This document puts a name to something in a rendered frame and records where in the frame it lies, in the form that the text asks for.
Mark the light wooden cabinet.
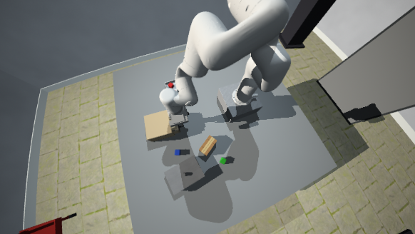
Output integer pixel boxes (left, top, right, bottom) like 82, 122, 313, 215
144, 110, 184, 142

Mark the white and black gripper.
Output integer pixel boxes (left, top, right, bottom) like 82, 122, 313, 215
167, 106, 189, 119

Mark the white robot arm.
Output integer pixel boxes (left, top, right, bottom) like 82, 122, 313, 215
160, 0, 291, 127

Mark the brown cardboard box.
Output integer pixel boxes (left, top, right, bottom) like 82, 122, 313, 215
199, 136, 217, 155

